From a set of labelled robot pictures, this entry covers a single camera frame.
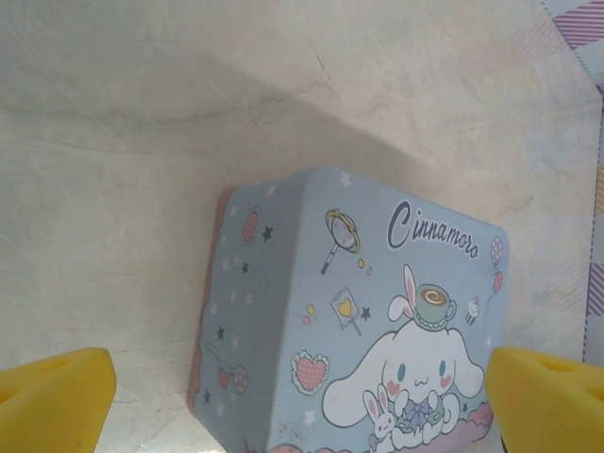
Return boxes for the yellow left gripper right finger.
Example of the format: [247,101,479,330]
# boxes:
[487,345,604,453]

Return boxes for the blue cartoon print tin box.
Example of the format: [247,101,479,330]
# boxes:
[187,163,513,453]

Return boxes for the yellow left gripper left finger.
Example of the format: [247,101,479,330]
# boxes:
[0,346,118,453]

